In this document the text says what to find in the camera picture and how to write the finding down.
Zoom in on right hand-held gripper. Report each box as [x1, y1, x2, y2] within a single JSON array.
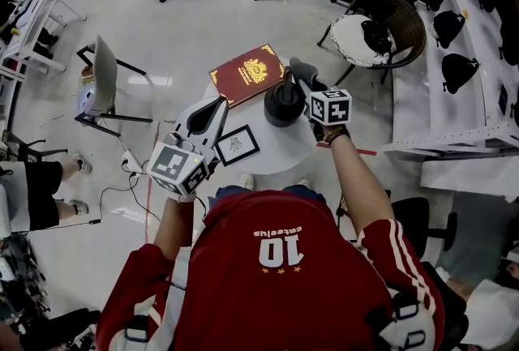
[[298, 72, 354, 142]]

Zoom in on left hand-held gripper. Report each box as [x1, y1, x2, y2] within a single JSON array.
[[147, 95, 231, 199]]

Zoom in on black kettle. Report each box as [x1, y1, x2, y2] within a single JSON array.
[[263, 65, 307, 128]]

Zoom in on grey fleece cloth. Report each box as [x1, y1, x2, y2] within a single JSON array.
[[289, 56, 321, 86]]

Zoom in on person's left forearm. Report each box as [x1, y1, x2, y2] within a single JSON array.
[[152, 197, 196, 261]]

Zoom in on person's right forearm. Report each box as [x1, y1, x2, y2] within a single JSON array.
[[330, 136, 397, 239]]

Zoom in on red book gold ornament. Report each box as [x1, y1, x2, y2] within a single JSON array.
[[208, 43, 286, 106]]

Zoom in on white round seat cushion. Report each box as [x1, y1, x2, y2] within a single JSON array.
[[330, 14, 398, 69]]

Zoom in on person's blue shorts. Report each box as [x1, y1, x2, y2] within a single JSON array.
[[208, 183, 328, 212]]

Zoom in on white wristband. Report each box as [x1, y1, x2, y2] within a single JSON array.
[[168, 189, 198, 203]]

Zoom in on white power strip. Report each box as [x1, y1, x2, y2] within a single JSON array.
[[121, 149, 145, 176]]

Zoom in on black pouch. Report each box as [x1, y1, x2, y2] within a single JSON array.
[[359, 19, 393, 54]]

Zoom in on white shelf rack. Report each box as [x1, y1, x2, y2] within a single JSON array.
[[383, 0, 519, 164]]

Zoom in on brown wicker chair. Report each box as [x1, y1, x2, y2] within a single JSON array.
[[316, 0, 427, 86]]

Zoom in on white purple bag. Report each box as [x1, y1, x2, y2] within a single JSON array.
[[76, 83, 98, 115]]

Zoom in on row of black bags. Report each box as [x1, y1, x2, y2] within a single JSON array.
[[399, 0, 519, 95]]

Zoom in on black mesh metal chair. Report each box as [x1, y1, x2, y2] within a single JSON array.
[[2, 129, 69, 164]]

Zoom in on white desk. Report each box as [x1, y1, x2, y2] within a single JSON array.
[[0, 0, 88, 83]]

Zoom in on person's red jersey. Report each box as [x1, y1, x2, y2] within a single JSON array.
[[95, 190, 447, 351]]

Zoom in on black picture frame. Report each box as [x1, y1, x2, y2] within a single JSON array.
[[213, 124, 261, 167]]

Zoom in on black floor cable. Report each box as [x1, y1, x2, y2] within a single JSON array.
[[88, 170, 163, 227]]

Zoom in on white harness strap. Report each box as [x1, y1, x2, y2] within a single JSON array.
[[123, 247, 191, 351], [376, 292, 437, 351]]

